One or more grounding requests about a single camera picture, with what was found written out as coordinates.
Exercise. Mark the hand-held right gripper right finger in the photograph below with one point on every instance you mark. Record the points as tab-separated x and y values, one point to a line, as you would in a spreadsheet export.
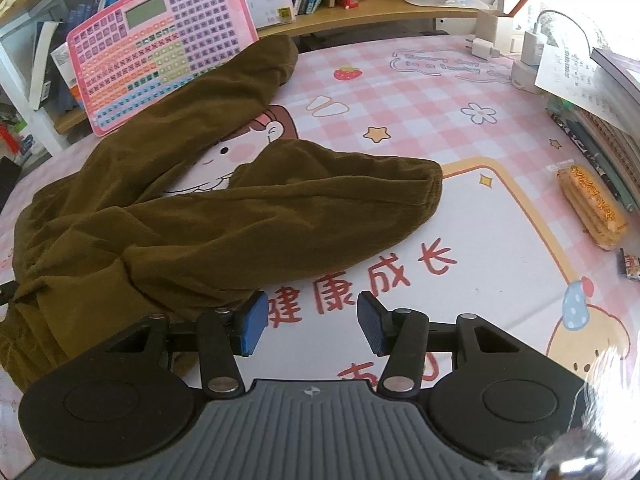
370	321

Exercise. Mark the white barcode box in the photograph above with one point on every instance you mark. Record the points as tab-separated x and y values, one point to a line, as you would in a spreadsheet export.
270	5

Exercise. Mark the orange pen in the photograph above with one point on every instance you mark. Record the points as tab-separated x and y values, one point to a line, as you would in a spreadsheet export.
519	4

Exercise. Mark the olive green pants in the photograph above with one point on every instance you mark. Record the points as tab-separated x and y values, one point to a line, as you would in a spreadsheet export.
200	230

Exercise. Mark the white charger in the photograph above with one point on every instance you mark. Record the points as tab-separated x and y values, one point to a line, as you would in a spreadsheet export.
533	47

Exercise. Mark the small white plug adapter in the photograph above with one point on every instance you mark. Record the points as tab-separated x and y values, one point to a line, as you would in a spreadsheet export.
484	47

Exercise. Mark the leaning white cover book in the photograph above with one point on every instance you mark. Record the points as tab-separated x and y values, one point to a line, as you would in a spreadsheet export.
44	62

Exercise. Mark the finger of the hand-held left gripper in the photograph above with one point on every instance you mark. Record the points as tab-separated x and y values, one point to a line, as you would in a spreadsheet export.
6	294

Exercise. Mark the grey hardcover book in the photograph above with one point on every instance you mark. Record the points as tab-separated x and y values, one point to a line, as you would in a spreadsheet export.
617	67

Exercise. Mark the orange cracker packet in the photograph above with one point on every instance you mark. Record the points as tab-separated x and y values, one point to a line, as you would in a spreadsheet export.
592	207

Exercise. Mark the white pen holder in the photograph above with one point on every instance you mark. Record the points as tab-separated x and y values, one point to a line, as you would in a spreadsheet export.
492	32

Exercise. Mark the wooden bookshelf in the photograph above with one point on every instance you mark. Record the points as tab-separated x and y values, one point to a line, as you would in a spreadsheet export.
380	17

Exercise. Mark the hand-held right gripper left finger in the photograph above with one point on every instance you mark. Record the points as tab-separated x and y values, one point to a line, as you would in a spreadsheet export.
252	321

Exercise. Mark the small candy packet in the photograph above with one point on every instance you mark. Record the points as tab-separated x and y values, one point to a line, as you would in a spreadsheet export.
631	262

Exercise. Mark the pink learning tablet board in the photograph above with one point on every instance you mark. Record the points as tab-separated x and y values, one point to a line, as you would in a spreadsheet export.
165	35

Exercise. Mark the stack of notebooks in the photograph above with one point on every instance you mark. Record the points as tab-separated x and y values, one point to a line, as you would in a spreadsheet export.
605	145

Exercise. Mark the fluffy grey sleeve cuff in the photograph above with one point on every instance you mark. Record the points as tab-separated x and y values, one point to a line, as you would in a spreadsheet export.
615	410

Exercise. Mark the white power strip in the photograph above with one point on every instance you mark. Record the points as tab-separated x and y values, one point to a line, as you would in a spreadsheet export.
525	77

